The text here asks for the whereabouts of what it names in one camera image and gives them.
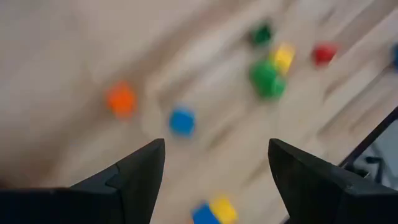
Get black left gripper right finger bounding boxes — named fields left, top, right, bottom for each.
left=267, top=138, right=398, bottom=224

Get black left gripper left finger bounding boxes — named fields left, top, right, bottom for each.
left=0, top=138, right=166, bottom=224

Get small blue block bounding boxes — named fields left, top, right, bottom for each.
left=191, top=202, right=221, bottom=224
left=169, top=105, right=197, bottom=138

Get large green block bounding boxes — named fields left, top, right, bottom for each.
left=248, top=58, right=287, bottom=101

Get small yellow block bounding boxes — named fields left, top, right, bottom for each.
left=272, top=43, right=296, bottom=75
left=210, top=195, right=239, bottom=224

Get small red block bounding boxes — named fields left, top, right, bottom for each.
left=312, top=42, right=339, bottom=68

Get small orange block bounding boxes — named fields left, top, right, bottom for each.
left=105, top=81, right=137, bottom=121

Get small green block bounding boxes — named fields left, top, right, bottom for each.
left=248, top=21, right=274, bottom=47

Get black metal table frame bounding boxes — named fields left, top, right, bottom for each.
left=338, top=105, right=398, bottom=187

